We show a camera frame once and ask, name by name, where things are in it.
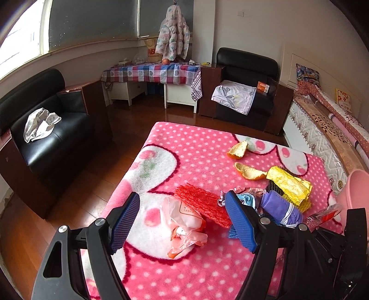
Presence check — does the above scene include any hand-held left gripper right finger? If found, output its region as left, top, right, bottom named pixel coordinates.
left=225, top=190, right=329, bottom=300

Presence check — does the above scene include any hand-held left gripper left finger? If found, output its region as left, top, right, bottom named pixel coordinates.
left=30, top=191, right=141, bottom=300

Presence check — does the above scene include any blue knitted cloth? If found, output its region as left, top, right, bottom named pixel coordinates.
left=220, top=187, right=264, bottom=215

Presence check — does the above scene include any purple cloth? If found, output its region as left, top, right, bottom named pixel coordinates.
left=258, top=189, right=303, bottom=227

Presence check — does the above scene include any red foam net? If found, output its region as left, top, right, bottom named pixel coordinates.
left=174, top=182, right=233, bottom=229

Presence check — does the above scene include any black foam net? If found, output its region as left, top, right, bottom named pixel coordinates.
left=265, top=165, right=289, bottom=194

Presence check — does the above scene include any long orange peel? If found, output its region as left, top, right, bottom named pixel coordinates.
left=234, top=162, right=268, bottom=181

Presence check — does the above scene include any white and orange plastic bag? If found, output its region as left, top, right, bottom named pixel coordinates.
left=161, top=197, right=208, bottom=258

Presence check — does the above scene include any clear printed plastic wrapper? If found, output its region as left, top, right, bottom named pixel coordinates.
left=306, top=203, right=343, bottom=228

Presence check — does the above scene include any yellow foil wrapper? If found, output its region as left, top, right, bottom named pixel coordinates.
left=266, top=169, right=312, bottom=204

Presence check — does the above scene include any yellow foam net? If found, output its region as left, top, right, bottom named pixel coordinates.
left=283, top=194, right=312, bottom=214

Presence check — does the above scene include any pink plastic basin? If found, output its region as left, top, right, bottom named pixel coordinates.
left=336, top=169, right=369, bottom=222

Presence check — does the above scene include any small orange peel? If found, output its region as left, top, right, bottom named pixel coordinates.
left=227, top=141, right=249, bottom=160

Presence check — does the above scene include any pink polka dot blanket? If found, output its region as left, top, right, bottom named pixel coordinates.
left=81, top=121, right=346, bottom=300

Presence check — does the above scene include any black leather sofa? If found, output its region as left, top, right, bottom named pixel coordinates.
left=0, top=69, right=95, bottom=174

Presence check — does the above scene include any white quilted mattress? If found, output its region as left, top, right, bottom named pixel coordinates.
left=283, top=99, right=348, bottom=194

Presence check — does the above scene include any brown wooden side cabinet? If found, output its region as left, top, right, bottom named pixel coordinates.
left=198, top=64, right=226, bottom=118
left=264, top=84, right=295, bottom=136

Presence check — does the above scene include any bed with patterned bedding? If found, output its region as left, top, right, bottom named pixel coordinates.
left=292, top=92, right=369, bottom=174

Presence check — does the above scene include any floral white cloth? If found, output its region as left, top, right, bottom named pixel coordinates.
left=211, top=81, right=257, bottom=115

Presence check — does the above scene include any white crumpled cloth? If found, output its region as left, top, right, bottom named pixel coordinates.
left=24, top=108, right=62, bottom=143

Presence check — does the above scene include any white desk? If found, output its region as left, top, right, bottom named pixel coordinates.
left=109, top=82, right=198, bottom=114

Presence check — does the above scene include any red dotted rolled quilt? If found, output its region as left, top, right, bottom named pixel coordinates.
left=297, top=79, right=369, bottom=153

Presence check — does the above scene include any plaid covered table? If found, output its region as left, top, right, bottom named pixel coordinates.
left=101, top=63, right=203, bottom=101

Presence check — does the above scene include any yellow flowered cushion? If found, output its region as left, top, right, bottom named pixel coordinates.
left=334, top=88, right=353, bottom=113

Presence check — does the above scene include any black leather armchair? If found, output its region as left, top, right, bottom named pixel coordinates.
left=212, top=48, right=279, bottom=130

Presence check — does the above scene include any colourful printed pillow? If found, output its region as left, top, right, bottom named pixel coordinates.
left=296, top=63, right=320, bottom=84

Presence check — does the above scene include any beige paper bag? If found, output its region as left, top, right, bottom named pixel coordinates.
left=144, top=39, right=162, bottom=62

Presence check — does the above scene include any white bed headboard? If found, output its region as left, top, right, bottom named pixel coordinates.
left=281, top=42, right=330, bottom=90

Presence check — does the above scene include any pale printed puffer jacket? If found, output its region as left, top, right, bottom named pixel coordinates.
left=155, top=4, right=190, bottom=62

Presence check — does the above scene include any window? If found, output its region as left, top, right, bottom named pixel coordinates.
left=0, top=0, right=193, bottom=75

